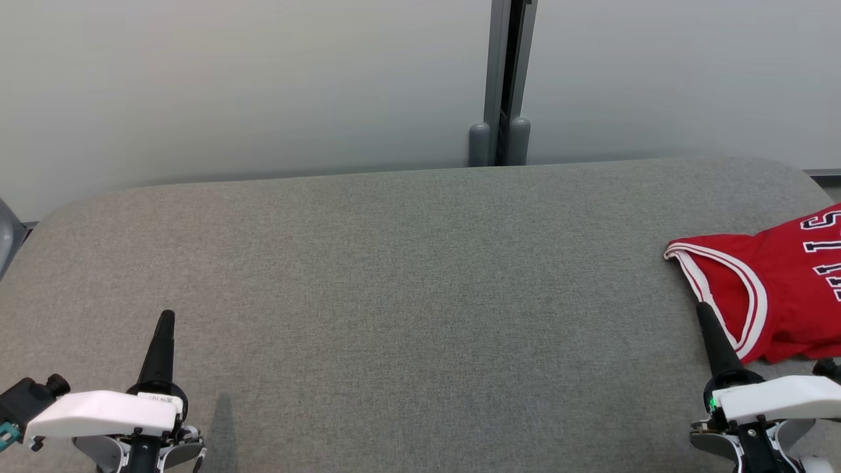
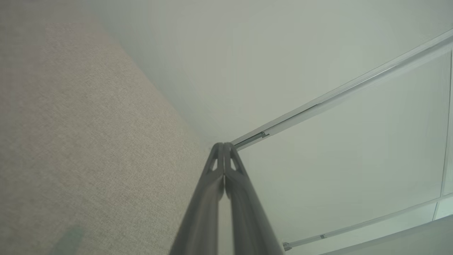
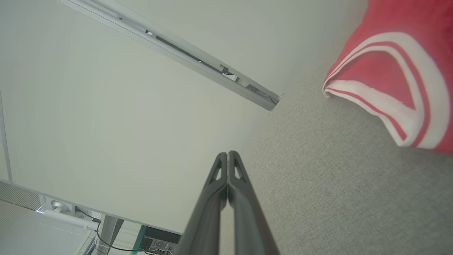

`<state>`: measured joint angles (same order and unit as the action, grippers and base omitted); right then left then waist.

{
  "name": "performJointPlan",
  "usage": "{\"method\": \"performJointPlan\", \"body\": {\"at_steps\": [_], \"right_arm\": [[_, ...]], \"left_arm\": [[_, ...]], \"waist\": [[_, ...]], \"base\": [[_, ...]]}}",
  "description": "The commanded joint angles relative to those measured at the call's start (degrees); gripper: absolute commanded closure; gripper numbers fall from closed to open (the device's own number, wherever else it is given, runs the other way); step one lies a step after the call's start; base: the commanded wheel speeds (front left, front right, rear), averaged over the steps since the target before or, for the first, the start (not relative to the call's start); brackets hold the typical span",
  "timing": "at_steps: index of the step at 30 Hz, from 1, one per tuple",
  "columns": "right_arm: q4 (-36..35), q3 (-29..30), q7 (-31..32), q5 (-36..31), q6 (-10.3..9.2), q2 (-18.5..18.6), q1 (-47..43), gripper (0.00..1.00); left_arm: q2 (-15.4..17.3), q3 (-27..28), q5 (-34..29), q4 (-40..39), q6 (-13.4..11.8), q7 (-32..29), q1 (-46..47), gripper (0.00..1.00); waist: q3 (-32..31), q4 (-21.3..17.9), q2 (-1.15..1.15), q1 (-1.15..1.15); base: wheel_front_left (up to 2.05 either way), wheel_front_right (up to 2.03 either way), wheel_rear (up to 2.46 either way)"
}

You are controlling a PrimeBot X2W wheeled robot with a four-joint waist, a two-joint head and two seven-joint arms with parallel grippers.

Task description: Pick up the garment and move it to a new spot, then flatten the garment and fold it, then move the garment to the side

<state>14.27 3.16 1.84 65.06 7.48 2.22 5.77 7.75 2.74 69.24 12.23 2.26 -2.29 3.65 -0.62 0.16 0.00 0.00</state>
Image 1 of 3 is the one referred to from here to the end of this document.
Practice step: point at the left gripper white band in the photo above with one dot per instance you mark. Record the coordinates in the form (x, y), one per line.
(98, 414)

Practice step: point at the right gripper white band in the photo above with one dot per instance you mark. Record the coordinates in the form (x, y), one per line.
(782, 401)

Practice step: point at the red and white jersey shirt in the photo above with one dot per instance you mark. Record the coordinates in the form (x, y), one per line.
(788, 295)

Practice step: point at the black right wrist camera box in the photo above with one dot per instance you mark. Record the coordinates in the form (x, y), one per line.
(829, 369)

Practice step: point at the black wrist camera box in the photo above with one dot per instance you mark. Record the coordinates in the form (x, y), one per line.
(26, 401)
(829, 369)

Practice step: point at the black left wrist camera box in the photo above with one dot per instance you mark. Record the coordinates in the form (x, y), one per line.
(26, 401)

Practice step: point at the teal left camera connector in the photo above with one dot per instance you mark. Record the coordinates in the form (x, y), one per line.
(8, 437)

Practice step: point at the grey metal frame piece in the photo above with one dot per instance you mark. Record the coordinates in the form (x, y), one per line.
(8, 236)

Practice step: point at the grey partition post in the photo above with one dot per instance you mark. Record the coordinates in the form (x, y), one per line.
(511, 59)

